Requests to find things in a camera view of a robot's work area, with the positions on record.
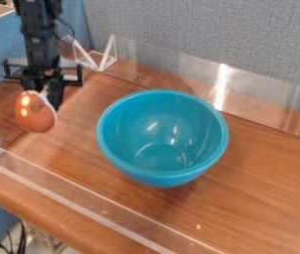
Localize clear acrylic back barrier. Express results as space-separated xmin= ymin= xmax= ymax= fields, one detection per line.
xmin=105 ymin=35 xmax=300 ymax=137

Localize black cables under table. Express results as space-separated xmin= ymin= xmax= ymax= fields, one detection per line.
xmin=0 ymin=220 xmax=30 ymax=254

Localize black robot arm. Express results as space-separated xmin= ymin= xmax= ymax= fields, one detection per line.
xmin=3 ymin=0 xmax=83 ymax=110

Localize clear acrylic left barrier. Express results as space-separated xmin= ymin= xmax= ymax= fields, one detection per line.
xmin=0 ymin=35 xmax=97 ymax=147

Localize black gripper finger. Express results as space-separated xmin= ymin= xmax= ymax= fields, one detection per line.
xmin=22 ymin=77 xmax=39 ymax=91
xmin=47 ymin=78 xmax=65 ymax=110

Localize blue plastic bowl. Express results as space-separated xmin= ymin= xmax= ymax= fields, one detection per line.
xmin=97 ymin=89 xmax=229 ymax=189

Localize clear acrylic corner bracket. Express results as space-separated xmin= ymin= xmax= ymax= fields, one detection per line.
xmin=63 ymin=35 xmax=118 ymax=71

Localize brown white toy mushroom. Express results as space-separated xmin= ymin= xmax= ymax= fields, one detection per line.
xmin=15 ymin=90 xmax=58 ymax=133

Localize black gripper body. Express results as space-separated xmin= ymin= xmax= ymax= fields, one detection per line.
xmin=2 ymin=57 xmax=83 ymax=91

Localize clear acrylic barrier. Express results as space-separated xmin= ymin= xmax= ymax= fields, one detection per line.
xmin=0 ymin=35 xmax=97 ymax=147
xmin=0 ymin=147 xmax=225 ymax=254
xmin=105 ymin=35 xmax=300 ymax=137

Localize clear acrylic front barrier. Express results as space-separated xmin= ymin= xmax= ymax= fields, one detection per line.
xmin=0 ymin=147 xmax=225 ymax=254

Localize blue partition panel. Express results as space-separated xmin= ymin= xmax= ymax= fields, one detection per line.
xmin=0 ymin=0 xmax=90 ymax=79

